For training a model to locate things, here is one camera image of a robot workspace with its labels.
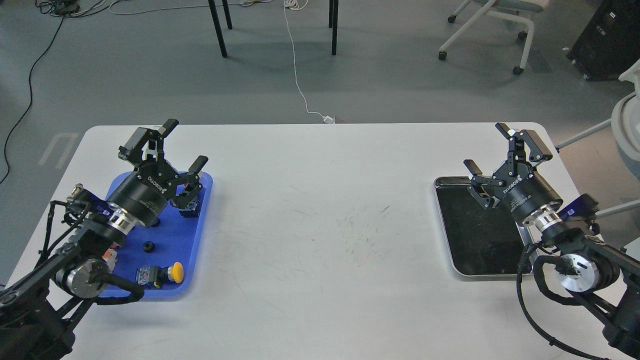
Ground black equipment case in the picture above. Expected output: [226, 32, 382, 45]
[567, 0, 640, 82]

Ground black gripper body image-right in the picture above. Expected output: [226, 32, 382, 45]
[482, 167, 563, 226]

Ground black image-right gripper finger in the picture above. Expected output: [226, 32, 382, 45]
[463, 159, 501, 210]
[495, 122, 553, 173]

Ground blue plastic tray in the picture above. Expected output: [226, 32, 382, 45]
[112, 172, 214, 301]

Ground red push button switch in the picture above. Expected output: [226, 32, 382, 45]
[178, 184, 202, 218]

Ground white office chair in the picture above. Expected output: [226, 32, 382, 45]
[438, 0, 544, 76]

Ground white power cable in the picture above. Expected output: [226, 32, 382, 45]
[240, 0, 336, 125]

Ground yellow push button switch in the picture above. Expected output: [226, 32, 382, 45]
[135, 261, 185, 289]

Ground white round bin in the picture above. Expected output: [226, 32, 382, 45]
[555, 59, 640, 181]

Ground silver metal tray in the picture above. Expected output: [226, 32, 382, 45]
[434, 177, 533, 281]

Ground black table legs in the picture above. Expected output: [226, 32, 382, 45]
[207, 0, 339, 58]

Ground black floor cable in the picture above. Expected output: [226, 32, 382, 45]
[0, 0, 116, 185]

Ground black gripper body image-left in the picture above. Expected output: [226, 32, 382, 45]
[106, 160, 190, 227]

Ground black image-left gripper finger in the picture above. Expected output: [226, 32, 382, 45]
[118, 118, 179, 168]
[174, 155, 209, 198]

